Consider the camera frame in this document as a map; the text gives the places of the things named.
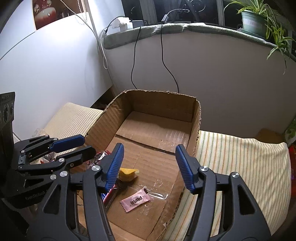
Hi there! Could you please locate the white cable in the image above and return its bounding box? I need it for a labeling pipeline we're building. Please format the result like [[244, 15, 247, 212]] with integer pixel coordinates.
[[60, 0, 110, 70]]

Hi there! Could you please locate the striped yellow table cloth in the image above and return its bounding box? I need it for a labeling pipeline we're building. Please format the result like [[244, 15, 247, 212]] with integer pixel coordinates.
[[43, 102, 292, 241]]

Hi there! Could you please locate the black cable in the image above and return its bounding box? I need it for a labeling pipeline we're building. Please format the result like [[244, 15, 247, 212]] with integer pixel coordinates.
[[160, 7, 193, 93], [130, 21, 149, 91]]

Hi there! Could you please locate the bagged sliced bread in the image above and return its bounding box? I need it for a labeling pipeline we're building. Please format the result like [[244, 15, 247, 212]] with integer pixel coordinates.
[[32, 128, 50, 141]]

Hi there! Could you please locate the large Snickers bar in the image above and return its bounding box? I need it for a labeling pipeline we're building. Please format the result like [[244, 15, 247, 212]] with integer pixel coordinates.
[[101, 184, 119, 210]]

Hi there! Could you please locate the potted spider plant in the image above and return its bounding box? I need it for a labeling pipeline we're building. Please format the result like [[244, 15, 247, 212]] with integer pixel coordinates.
[[224, 1, 295, 75]]

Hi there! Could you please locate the black cable right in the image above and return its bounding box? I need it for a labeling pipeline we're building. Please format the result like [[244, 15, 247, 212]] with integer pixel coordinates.
[[160, 7, 193, 93]]

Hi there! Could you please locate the black cable left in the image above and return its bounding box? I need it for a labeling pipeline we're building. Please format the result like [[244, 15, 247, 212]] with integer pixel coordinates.
[[130, 21, 149, 91]]

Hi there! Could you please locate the yellow candy packet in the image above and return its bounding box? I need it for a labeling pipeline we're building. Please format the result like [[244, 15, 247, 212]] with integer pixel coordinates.
[[118, 168, 139, 182]]

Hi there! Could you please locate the pink candy sachet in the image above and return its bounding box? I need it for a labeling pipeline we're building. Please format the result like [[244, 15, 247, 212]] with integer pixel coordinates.
[[120, 188, 151, 213]]

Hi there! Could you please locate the brown cardboard box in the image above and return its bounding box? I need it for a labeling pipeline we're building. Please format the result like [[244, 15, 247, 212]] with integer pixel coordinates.
[[86, 90, 201, 240]]

